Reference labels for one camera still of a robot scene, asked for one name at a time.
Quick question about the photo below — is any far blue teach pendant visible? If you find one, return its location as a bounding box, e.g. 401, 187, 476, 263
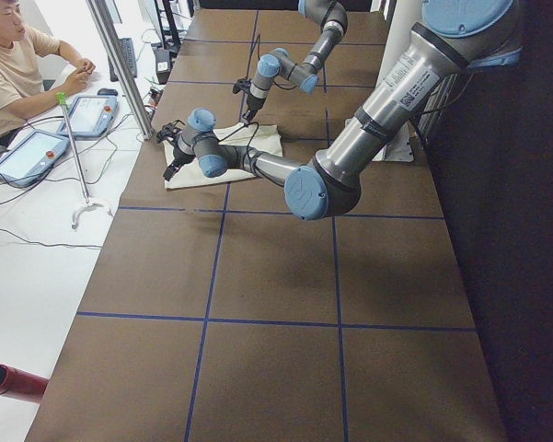
60, 95, 118, 140

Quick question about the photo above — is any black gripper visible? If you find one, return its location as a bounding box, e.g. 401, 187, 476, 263
163, 147, 194, 181
242, 94, 266, 124

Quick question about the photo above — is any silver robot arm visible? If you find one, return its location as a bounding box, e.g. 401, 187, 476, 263
164, 1, 524, 220
233, 1, 348, 123

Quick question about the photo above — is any black computer mouse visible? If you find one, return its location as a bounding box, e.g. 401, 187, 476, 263
97, 88, 118, 97

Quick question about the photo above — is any cream long-sleeve cat shirt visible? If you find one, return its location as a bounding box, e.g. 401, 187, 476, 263
164, 122, 282, 190

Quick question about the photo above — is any metal reacher grabber stick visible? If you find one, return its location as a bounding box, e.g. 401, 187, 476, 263
56, 92, 113, 230

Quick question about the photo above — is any aluminium frame post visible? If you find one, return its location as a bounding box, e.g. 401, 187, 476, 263
86, 0, 154, 140

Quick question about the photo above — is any near blue teach pendant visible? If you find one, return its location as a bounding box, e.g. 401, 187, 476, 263
0, 130, 70, 188

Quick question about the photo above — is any man in beige shirt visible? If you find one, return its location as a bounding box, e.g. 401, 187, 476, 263
0, 1, 95, 147

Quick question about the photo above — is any red cylinder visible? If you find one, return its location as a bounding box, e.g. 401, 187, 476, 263
0, 364, 49, 403

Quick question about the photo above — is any black keyboard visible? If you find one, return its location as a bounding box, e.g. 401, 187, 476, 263
108, 37, 138, 83

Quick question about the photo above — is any white support column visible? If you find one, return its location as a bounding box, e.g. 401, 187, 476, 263
344, 0, 418, 163

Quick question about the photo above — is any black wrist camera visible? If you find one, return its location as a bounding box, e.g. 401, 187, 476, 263
232, 78, 251, 95
156, 120, 183, 144

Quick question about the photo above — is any blue teach pendant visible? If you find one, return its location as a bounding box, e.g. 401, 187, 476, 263
0, 130, 70, 188
60, 95, 118, 140

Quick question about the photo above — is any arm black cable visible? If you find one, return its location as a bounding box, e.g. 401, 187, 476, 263
213, 120, 261, 174

